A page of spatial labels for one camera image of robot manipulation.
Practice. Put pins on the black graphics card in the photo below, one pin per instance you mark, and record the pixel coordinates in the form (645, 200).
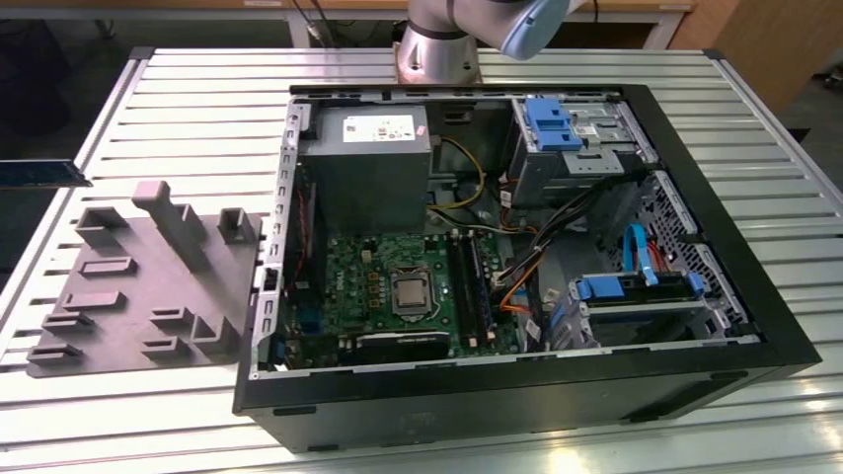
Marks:
(402, 348)

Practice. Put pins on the black chair caster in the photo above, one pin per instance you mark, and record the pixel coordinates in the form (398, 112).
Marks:
(831, 79)

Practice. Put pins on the grey power supply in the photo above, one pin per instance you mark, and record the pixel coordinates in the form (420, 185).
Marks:
(362, 187)

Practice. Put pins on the hard disk in blue carrier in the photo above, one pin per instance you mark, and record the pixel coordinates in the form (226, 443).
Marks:
(633, 291)

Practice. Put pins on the green motherboard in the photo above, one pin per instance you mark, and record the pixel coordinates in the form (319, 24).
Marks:
(355, 257)

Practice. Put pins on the wooden cabinet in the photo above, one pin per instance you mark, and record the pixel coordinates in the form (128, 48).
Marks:
(758, 49)

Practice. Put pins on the black RAM slot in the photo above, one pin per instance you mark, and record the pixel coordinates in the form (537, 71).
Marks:
(456, 261)

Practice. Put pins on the RAM stick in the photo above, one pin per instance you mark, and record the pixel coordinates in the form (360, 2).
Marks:
(39, 174)

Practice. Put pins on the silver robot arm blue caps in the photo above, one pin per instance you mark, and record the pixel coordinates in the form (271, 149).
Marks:
(435, 49)

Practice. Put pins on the grey parts rack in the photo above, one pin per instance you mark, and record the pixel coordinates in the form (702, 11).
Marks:
(151, 276)

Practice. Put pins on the blue drive latch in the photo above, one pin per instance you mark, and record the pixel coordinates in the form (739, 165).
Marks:
(550, 123)

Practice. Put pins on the black open PC case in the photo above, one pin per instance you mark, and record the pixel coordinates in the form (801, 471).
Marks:
(460, 410)

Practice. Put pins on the metal disk bay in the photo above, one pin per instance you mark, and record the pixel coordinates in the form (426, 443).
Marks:
(639, 309)

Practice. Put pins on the metal drive cage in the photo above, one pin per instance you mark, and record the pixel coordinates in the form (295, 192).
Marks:
(593, 165)

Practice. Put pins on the silver CPU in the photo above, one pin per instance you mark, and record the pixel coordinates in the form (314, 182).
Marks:
(411, 295)

